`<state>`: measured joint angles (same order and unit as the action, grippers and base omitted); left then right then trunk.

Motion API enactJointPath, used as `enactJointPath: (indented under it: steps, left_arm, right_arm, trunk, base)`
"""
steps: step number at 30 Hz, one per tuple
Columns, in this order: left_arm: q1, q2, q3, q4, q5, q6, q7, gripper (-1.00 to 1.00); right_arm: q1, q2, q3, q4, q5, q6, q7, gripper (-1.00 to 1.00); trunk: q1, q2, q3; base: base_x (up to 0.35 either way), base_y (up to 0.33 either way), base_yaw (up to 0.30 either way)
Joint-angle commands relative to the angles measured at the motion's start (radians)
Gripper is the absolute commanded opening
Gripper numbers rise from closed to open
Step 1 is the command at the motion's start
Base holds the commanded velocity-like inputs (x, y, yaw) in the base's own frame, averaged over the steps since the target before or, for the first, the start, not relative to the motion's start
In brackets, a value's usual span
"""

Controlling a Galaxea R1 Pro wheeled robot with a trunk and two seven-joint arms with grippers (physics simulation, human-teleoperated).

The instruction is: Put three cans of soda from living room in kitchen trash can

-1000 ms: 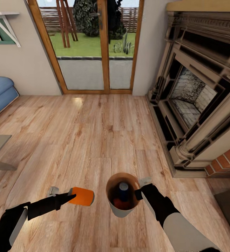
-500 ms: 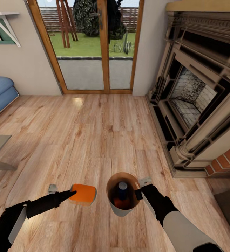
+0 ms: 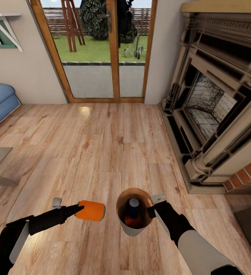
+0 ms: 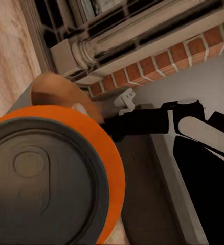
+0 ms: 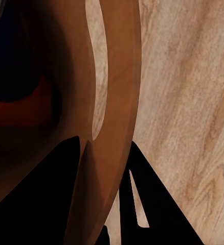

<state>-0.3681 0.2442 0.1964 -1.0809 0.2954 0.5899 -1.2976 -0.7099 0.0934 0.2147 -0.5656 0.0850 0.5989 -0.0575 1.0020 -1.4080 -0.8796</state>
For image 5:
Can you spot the can of soda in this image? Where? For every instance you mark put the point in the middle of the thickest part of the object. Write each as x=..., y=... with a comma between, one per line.
x=19, y=66
x=36, y=111

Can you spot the trash can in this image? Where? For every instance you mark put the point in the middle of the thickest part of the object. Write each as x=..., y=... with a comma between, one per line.
x=60, y=36

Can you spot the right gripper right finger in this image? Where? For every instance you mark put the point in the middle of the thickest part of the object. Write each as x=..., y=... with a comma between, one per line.
x=168, y=225

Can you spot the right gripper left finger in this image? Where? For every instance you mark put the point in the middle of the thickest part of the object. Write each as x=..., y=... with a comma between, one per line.
x=36, y=210

